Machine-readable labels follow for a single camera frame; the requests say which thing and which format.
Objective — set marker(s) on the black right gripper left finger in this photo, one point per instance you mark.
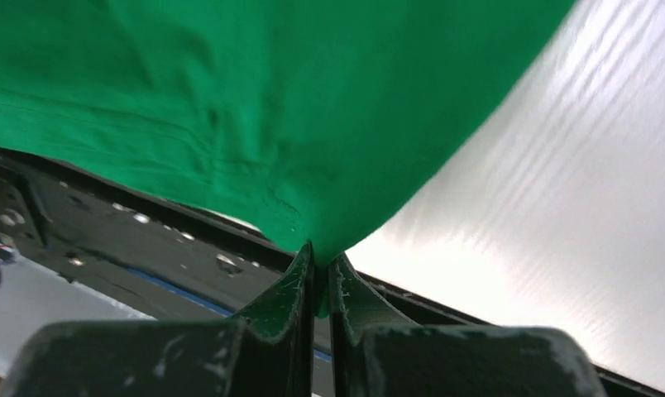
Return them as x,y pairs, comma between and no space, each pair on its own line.
263,349

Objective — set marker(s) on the green t-shirt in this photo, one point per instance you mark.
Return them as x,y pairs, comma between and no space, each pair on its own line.
314,121

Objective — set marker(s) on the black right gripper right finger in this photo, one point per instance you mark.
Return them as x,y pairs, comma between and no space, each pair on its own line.
378,351

